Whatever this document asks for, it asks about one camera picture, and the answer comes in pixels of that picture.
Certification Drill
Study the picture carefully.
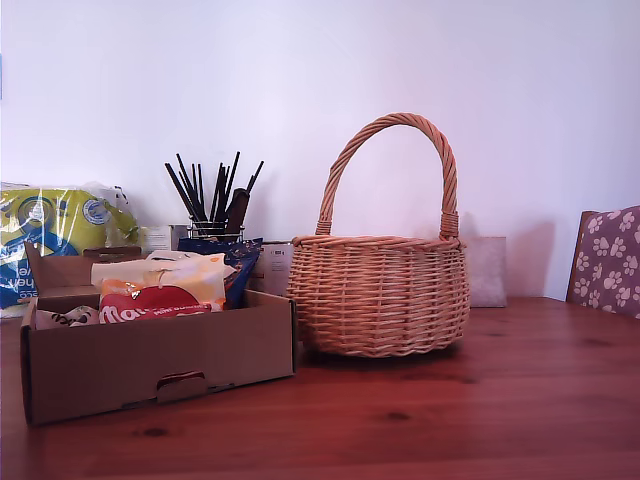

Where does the tin can with white label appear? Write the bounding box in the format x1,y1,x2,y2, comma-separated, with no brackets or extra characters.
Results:
249,241,294,301

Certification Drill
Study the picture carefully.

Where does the blue Terry's chocolate bag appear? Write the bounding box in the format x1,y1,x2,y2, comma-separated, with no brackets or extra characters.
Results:
178,237,264,309

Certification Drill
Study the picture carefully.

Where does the yellow-green wrapped bottle pack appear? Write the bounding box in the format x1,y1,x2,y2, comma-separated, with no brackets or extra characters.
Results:
0,182,146,311

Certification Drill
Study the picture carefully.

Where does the small white black-print bag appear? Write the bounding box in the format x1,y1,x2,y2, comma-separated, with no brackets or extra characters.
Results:
34,305,101,331

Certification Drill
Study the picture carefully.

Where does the wooden chair frame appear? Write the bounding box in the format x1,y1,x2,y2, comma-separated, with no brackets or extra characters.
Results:
565,209,599,304

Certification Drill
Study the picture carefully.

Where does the pale grey pouch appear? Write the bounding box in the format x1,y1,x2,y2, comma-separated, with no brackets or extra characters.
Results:
462,234,509,308

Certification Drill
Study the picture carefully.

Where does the red yellow Maltesers bunnies bag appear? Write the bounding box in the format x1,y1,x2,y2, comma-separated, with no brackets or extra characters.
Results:
91,251,227,326

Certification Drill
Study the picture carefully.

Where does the woven wicker basket with handle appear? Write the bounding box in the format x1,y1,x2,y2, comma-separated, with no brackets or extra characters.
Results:
285,112,471,359

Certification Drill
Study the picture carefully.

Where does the black chopstick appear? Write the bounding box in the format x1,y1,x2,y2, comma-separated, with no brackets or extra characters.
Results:
197,162,207,224
164,162,200,224
209,161,224,224
244,159,265,196
175,152,206,224
219,149,241,224

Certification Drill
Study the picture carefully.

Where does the white carton with label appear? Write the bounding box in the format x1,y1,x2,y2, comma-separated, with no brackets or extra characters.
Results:
142,223,189,254

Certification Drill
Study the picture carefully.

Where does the brown wooden utensil handle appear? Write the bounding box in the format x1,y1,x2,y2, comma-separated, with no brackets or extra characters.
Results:
225,187,250,234

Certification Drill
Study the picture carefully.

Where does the brown cardboard box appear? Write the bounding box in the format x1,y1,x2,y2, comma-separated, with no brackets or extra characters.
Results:
19,243,300,427

